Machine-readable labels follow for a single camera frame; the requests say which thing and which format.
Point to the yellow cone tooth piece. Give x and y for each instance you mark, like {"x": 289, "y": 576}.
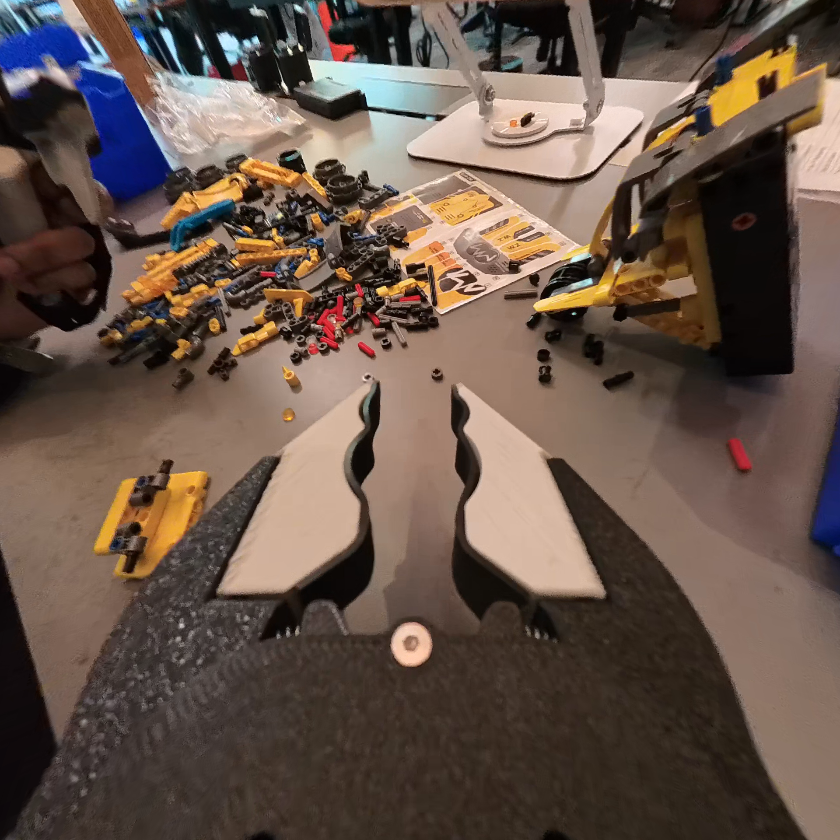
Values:
{"x": 291, "y": 377}

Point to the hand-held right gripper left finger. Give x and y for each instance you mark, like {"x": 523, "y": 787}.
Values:
{"x": 295, "y": 518}

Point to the clear plastic bag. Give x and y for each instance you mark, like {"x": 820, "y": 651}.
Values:
{"x": 216, "y": 111}

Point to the pile of building brick pieces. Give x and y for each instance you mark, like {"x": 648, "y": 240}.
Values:
{"x": 197, "y": 262}

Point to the blue jacket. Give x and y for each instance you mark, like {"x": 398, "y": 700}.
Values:
{"x": 131, "y": 144}

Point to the yellow toy vehicle model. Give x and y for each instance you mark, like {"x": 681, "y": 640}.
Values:
{"x": 663, "y": 275}

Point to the wooden post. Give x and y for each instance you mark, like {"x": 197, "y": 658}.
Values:
{"x": 118, "y": 46}

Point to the yellow brick assembly grey connectors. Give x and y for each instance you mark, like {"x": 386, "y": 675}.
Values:
{"x": 164, "y": 505}

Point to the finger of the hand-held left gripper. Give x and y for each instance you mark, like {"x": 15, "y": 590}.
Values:
{"x": 69, "y": 164}

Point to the black charger box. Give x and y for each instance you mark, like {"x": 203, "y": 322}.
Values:
{"x": 294, "y": 62}
{"x": 262, "y": 69}

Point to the printed paper sheets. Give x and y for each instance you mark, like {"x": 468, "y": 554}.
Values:
{"x": 820, "y": 157}

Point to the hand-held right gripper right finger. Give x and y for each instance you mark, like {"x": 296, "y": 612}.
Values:
{"x": 525, "y": 518}

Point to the white monitor stand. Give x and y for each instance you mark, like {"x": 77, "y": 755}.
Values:
{"x": 590, "y": 144}

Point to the large blue plastic bin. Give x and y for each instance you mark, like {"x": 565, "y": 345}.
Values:
{"x": 828, "y": 512}

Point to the yellow grey sticker sheet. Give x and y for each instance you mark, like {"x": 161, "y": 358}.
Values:
{"x": 472, "y": 216}

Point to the red connector pin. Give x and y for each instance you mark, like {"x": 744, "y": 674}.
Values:
{"x": 739, "y": 455}

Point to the black power adapter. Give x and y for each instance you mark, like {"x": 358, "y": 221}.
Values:
{"x": 328, "y": 98}

